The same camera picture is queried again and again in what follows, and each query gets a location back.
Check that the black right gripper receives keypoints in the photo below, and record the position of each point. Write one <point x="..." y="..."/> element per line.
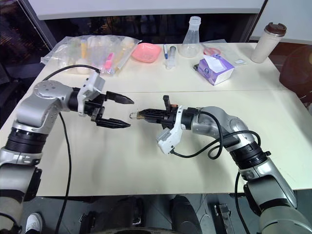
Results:
<point x="168" y="117"/>

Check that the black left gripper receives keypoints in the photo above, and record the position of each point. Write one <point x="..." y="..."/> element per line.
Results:
<point x="96" y="107"/>

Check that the brass padlock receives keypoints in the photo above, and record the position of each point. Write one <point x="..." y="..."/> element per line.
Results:
<point x="138" y="116"/>

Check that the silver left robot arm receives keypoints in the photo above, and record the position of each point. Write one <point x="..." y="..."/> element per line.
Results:
<point x="29" y="109"/>

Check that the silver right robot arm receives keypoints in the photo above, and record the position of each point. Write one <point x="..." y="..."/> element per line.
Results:
<point x="207" y="124"/>

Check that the clear plastic syringe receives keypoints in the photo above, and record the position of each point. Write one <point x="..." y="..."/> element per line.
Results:
<point x="171" y="57"/>

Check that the clear plastic bag of items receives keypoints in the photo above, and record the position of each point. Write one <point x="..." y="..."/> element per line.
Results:
<point x="97" y="52"/>

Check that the pink plastic bowl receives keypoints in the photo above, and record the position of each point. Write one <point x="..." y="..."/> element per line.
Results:
<point x="146" y="52"/>

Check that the white blue marker pen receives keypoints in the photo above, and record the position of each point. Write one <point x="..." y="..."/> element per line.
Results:
<point x="165" y="51"/>

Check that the purple tissue box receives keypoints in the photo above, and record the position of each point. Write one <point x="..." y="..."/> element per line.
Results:
<point x="215" y="70"/>

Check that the clear plastic conical flask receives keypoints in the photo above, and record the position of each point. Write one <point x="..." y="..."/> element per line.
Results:
<point x="191" y="44"/>

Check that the petri dish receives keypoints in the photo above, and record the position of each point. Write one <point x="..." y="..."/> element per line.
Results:
<point x="211" y="50"/>

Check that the clear flat plastic pouch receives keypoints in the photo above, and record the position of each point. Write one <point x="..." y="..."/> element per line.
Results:
<point x="231" y="54"/>

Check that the dark rounded shape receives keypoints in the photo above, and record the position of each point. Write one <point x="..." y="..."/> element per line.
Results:
<point x="185" y="214"/>

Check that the white board panel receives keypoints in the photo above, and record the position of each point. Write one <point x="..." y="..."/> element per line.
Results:
<point x="146" y="7"/>

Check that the cream tumbler brown lid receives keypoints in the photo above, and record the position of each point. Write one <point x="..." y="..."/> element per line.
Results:
<point x="264" y="46"/>

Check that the white shoe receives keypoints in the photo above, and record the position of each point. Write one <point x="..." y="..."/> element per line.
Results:
<point x="34" y="223"/>

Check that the dark brown round chair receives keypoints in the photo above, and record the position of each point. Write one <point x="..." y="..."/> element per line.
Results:
<point x="297" y="70"/>

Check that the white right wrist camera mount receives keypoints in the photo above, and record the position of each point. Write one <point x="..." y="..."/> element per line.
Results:
<point x="170" y="136"/>

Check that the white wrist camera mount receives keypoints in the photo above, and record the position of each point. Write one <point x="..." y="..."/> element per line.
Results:
<point x="170" y="136"/>
<point x="93" y="84"/>

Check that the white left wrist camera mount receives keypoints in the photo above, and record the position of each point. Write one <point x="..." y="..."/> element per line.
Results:
<point x="93" y="84"/>

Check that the black metal bracket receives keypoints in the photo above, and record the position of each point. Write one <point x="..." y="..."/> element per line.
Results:
<point x="223" y="218"/>

